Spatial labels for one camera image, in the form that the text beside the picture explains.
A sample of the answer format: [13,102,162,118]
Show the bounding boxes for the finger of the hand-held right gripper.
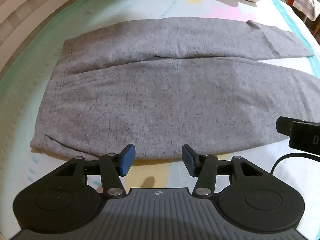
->
[276,116,320,137]

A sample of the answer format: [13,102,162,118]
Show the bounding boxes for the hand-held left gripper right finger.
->
[182,144,266,197]

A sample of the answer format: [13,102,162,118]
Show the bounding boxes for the grey pants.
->
[29,17,320,160]

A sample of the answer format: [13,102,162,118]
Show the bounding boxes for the pastel printed bed sheet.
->
[0,0,320,230]

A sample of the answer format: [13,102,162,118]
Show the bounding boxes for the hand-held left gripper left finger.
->
[54,144,137,197]

